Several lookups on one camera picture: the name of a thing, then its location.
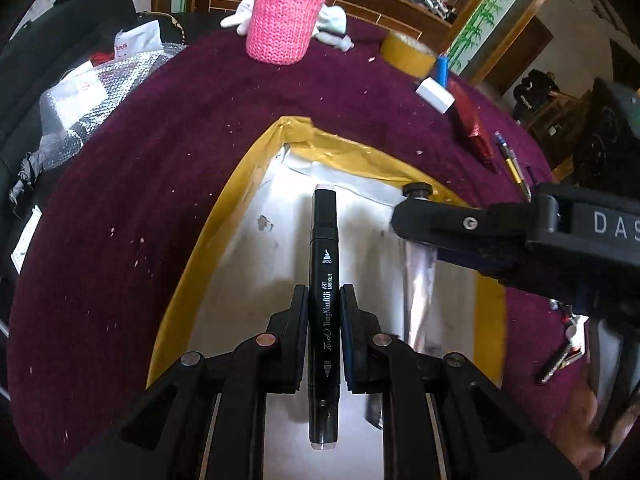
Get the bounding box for black art marker pen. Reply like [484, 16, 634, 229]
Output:
[308, 188, 341, 451]

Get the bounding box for yellow black pen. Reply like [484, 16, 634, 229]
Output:
[495, 131, 532, 202]

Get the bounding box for metal keys bunch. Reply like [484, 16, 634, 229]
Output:
[536, 301, 588, 385]

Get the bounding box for red foil packet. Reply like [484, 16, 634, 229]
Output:
[448, 79, 500, 174]

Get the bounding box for yellow taped white tray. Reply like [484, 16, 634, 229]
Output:
[145, 115, 509, 480]

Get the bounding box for white eraser box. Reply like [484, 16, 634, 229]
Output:
[416, 77, 456, 115]

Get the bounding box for maroon table cloth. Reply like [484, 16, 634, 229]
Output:
[6, 14, 586, 478]

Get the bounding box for yellow tape roll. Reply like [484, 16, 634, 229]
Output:
[380, 30, 437, 79]

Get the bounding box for white gloves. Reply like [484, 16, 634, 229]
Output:
[220, 0, 355, 52]

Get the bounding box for pink knit sleeved bottle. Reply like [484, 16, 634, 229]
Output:
[246, 0, 326, 65]

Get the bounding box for silver bubble wrap bag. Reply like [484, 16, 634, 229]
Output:
[9, 42, 184, 205]

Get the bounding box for white red paper packet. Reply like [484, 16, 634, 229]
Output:
[114, 20, 163, 61]

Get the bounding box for black office chair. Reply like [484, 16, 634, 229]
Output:
[0, 0, 222, 241]

